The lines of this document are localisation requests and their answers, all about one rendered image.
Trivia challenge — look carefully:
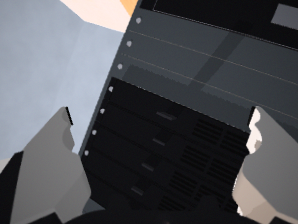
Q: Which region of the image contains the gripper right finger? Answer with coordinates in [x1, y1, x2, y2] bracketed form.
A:
[232, 106, 298, 224]

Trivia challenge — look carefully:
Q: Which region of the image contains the black server rack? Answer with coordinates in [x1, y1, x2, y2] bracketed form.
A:
[78, 0, 298, 215]

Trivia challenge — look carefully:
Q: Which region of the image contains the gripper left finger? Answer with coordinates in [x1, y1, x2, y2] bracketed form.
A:
[0, 107, 91, 224]

